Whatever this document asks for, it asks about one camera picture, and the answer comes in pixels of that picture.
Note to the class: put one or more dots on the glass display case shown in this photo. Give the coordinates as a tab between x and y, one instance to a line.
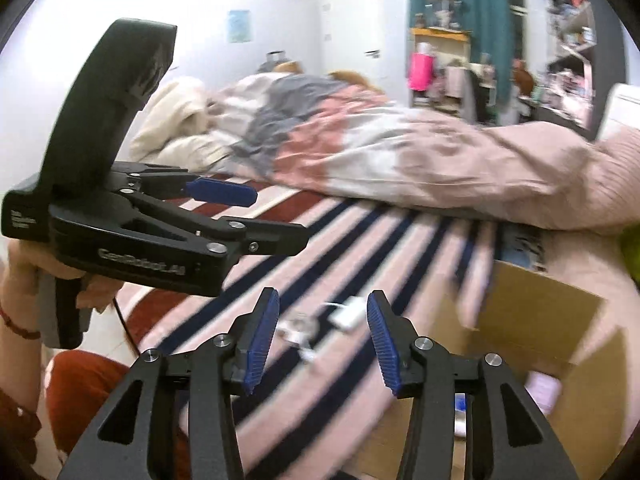
442	7

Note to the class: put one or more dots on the brown capybara plush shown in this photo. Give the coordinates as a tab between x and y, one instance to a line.
522	77

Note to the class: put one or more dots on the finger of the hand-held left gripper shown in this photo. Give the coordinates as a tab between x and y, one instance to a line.
270	237
225	191

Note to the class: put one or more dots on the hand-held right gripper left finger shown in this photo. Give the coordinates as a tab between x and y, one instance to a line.
260	345

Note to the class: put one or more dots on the grey bookshelf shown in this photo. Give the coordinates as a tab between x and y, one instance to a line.
575	35

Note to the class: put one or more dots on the purple card case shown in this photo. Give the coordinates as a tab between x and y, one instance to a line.
544	391

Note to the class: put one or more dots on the green plush pillow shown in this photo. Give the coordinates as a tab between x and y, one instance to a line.
631	255

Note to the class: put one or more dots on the person's left forearm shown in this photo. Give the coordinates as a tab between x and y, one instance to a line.
12	365

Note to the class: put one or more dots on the brown plush toy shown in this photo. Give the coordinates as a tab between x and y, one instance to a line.
357	80
289	66

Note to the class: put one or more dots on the small clear bottle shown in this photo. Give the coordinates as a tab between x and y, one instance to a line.
300	325

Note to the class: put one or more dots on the teal curtain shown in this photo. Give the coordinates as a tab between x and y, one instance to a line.
465	5

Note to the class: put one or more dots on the black desk chair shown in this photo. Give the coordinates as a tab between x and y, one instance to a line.
477	92

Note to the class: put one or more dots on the striped plush blanket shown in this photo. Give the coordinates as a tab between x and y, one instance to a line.
350	260

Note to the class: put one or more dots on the blue wall poster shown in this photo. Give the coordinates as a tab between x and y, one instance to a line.
239	26

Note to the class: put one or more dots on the white bed headboard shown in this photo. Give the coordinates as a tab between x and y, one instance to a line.
622	107

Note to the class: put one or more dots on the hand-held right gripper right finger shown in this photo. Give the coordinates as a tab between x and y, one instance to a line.
386	347

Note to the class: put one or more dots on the yellow shelf rack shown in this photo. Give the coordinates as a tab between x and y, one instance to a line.
440	40

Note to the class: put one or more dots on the person's red trousers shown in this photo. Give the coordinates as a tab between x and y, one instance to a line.
100	395

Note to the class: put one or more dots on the brown cardboard box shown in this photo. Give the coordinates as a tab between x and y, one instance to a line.
540	320

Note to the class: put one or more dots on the cream fleece blanket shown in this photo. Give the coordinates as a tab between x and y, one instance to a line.
175	120

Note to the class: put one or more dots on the white door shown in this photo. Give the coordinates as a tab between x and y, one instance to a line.
350	30

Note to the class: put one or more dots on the person's left hand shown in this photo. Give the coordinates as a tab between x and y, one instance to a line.
22	265

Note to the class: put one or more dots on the pink gift bag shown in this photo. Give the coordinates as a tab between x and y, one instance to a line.
421	72

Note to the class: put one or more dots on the pink grey patterned quilt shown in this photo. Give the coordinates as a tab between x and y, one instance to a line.
400	150

